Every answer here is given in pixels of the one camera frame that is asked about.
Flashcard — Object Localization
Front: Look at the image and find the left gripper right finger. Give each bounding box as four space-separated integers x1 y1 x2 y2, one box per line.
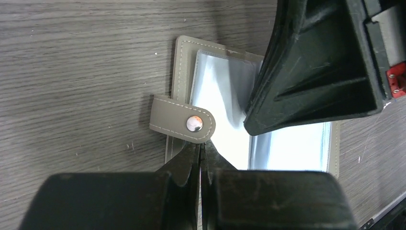
200 141 357 230

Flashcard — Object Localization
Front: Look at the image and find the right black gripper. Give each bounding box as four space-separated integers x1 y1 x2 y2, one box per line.
244 0 406 136

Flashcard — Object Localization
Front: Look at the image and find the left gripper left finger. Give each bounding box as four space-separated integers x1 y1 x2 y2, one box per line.
20 143 201 230

